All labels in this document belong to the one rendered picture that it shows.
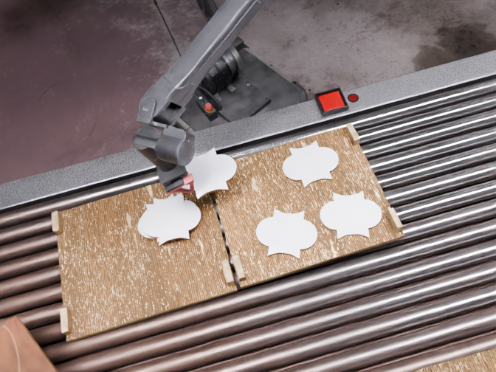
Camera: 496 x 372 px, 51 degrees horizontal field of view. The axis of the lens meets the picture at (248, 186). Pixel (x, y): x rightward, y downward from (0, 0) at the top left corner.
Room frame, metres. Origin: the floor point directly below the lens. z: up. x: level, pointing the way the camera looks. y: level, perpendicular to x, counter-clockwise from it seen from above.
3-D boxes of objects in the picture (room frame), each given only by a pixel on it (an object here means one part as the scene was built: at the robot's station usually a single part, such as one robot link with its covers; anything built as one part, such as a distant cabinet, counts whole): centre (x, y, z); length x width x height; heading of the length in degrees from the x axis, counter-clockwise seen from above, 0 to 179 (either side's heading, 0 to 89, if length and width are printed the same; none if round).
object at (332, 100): (0.91, -0.28, 0.92); 0.06 x 0.06 x 0.01; 4
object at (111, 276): (0.58, 0.29, 0.93); 0.41 x 0.35 x 0.02; 95
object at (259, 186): (0.62, -0.12, 0.93); 0.41 x 0.35 x 0.02; 96
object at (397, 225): (0.51, -0.33, 0.95); 0.06 x 0.02 x 0.03; 6
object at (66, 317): (0.43, 0.48, 0.95); 0.06 x 0.02 x 0.03; 5
